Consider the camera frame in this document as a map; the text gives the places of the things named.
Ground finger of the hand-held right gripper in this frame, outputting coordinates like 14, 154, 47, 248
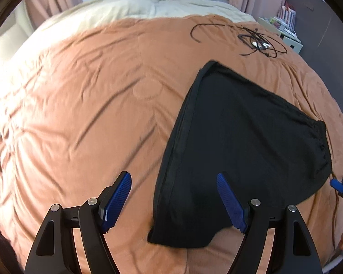
331, 176, 343, 203

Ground cream bed sheet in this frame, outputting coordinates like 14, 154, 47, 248
37, 0, 258, 39

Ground black cable bundle with plugs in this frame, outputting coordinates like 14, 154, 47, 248
237, 26, 288, 59

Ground orange blanket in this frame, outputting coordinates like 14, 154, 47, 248
0, 14, 343, 274

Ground grey cabinet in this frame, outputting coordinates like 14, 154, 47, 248
286, 0, 343, 72

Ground black pants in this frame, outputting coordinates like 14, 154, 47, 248
147, 60, 333, 249

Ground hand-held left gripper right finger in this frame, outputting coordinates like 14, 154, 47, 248
216, 172, 323, 274

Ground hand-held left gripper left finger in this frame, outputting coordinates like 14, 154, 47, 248
24, 171, 132, 274

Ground striped gift bag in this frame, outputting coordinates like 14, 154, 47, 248
277, 1, 296, 27

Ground white box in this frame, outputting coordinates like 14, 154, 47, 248
280, 36, 303, 53

